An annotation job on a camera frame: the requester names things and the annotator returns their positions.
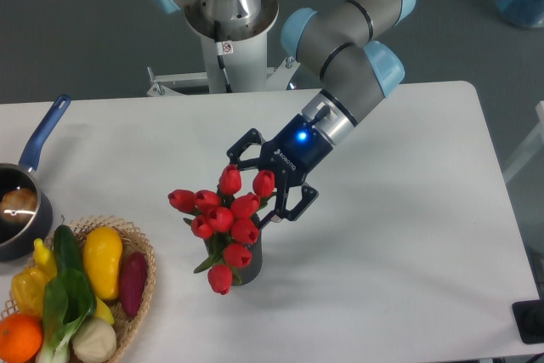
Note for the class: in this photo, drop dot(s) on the green cucumber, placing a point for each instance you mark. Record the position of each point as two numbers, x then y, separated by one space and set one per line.
66 250

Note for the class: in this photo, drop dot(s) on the fried patty in pan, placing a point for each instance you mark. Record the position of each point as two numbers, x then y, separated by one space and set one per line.
18 206

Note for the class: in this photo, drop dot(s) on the beige garlic bulb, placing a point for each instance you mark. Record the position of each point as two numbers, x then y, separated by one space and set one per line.
95 341

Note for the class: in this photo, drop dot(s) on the yellow bell pepper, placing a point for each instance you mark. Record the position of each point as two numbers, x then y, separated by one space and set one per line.
28 288

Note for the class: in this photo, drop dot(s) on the red tulip bouquet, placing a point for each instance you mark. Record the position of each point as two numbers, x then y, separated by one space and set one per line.
208 212

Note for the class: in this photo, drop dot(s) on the yellow squash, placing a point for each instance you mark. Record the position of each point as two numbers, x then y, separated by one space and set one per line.
102 254

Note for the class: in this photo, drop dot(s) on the small yellow pepper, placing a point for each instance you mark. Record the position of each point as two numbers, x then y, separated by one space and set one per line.
44 258

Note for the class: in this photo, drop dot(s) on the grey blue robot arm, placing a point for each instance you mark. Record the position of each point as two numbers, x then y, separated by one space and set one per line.
357 73

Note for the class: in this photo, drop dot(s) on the blue handled saucepan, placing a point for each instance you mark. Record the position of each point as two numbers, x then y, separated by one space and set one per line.
17 239

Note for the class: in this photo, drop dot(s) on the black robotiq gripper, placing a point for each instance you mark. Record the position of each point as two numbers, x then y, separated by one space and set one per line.
297 149

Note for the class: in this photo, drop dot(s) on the green bok choy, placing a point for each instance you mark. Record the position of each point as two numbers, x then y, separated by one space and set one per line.
68 302

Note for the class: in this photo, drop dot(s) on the purple sweet potato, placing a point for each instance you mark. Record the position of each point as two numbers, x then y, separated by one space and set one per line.
132 283

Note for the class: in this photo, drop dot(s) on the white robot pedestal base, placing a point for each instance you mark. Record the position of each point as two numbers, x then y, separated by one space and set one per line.
233 35

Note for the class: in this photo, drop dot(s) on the dark grey ribbed vase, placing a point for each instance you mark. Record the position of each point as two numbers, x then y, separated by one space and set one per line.
240 249

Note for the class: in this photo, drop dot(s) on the orange fruit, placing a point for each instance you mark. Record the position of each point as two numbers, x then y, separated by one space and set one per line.
21 337

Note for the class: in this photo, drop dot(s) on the white frame at right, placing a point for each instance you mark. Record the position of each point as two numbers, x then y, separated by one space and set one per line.
526 150

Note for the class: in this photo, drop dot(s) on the black device at edge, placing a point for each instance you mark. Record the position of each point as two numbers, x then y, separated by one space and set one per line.
529 320

